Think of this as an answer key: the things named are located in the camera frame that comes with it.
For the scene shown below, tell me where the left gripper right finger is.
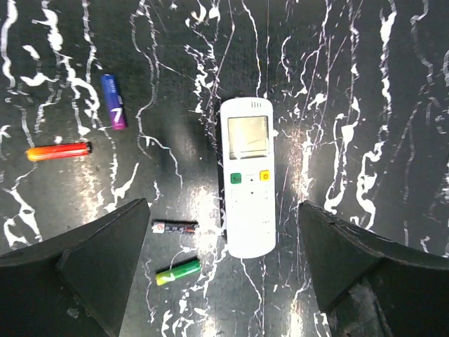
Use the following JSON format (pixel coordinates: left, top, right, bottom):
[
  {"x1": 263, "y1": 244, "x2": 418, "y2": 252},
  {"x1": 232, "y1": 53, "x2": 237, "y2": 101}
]
[{"x1": 300, "y1": 201, "x2": 448, "y2": 336}]

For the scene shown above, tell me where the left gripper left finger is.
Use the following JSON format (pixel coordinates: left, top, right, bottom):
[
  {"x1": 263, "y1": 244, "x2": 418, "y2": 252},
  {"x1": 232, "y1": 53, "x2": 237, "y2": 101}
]
[{"x1": 1, "y1": 199, "x2": 150, "y2": 336}]

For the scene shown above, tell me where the white remote control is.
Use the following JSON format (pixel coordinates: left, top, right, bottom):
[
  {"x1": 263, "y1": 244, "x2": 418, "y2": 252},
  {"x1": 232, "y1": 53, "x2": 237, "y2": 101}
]
[{"x1": 220, "y1": 97, "x2": 276, "y2": 259}]

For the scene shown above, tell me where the green yellow battery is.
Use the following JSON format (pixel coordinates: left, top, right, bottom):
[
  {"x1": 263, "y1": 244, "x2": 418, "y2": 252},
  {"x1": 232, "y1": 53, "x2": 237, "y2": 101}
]
[{"x1": 156, "y1": 260, "x2": 201, "y2": 286}]

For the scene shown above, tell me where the red orange battery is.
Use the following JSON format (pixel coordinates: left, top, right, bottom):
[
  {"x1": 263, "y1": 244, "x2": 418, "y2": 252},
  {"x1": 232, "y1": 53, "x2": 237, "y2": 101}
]
[{"x1": 26, "y1": 142, "x2": 92, "y2": 161}]

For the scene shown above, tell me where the purple blue battery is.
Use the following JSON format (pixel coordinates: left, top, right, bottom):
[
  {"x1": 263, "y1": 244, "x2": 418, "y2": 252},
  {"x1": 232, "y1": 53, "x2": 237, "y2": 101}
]
[{"x1": 101, "y1": 74, "x2": 127, "y2": 130}]

